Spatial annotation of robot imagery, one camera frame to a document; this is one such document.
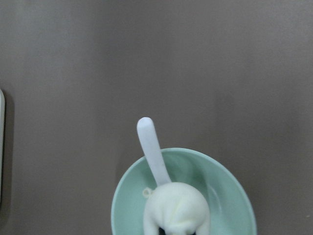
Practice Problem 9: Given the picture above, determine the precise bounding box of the beige rabbit tray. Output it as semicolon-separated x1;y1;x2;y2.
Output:
0;88;5;209

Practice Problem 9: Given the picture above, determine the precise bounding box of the mint green bowl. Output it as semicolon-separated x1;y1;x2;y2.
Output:
111;148;257;235

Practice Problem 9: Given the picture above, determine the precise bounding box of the white plastic spoon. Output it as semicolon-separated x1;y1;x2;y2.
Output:
136;117;172;186

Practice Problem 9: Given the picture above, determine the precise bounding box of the white steamed bun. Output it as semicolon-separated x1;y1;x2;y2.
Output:
143;182;210;235

